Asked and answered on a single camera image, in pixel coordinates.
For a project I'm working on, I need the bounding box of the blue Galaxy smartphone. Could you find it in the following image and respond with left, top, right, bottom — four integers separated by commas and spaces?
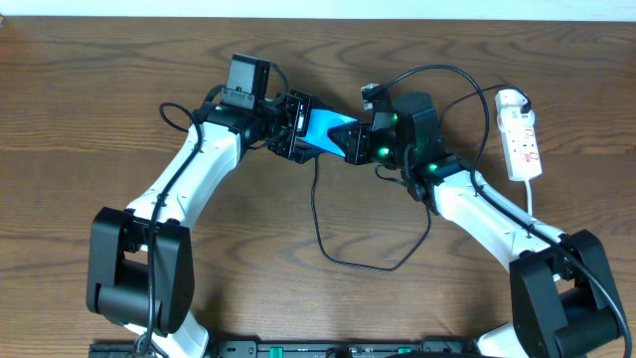
299, 109, 358, 157

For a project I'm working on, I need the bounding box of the black USB charging cable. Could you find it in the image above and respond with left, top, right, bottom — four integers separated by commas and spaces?
310, 83, 533, 273

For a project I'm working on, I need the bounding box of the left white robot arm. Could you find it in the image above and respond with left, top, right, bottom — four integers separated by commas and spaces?
86, 54, 297, 357

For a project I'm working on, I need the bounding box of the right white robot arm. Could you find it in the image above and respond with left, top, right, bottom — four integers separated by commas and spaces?
326, 92, 634, 358

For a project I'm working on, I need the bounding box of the white USB charger adapter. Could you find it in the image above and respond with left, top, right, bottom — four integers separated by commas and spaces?
495, 89, 536, 132

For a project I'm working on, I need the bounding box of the white power strip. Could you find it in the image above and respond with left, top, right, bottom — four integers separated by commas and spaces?
500, 127, 543, 182

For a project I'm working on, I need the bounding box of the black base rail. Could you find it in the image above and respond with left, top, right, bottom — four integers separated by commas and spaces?
88, 339, 478, 358

